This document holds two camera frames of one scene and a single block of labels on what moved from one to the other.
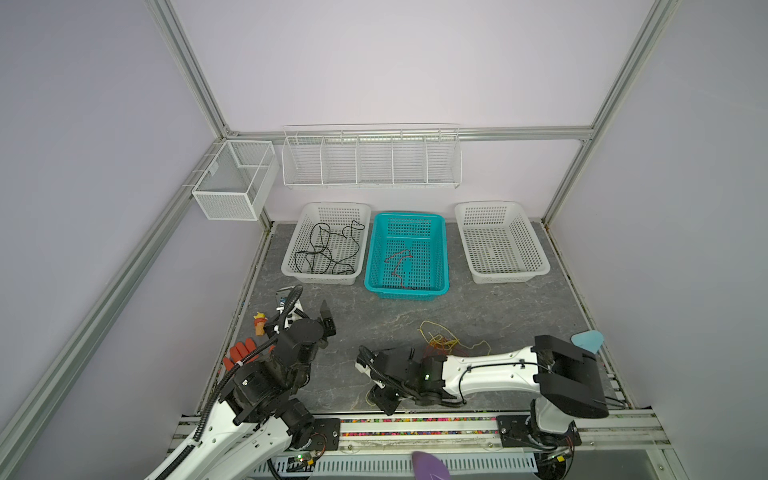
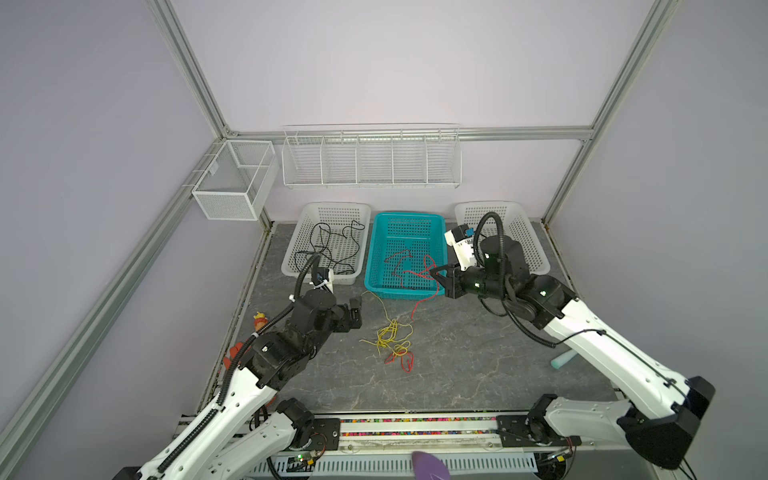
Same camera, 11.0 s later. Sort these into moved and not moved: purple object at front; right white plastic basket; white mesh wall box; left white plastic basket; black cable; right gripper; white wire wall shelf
Moved: right gripper
Not moved: purple object at front; right white plastic basket; white wire wall shelf; left white plastic basket; black cable; white mesh wall box
